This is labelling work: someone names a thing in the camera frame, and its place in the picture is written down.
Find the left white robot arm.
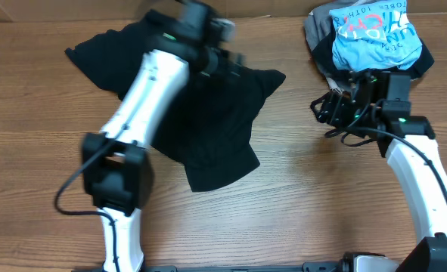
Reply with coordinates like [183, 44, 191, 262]
[78, 9, 235, 271]

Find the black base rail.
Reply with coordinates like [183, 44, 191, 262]
[71, 261, 345, 272]

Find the light blue printed t-shirt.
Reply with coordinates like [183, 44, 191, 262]
[329, 0, 423, 72]

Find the black t-shirt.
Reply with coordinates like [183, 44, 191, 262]
[65, 10, 286, 192]

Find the black folded garment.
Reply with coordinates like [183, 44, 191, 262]
[312, 26, 434, 80]

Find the grey folded garment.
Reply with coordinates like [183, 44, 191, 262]
[303, 0, 362, 93]

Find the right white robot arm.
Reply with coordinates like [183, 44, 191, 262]
[303, 71, 447, 271]

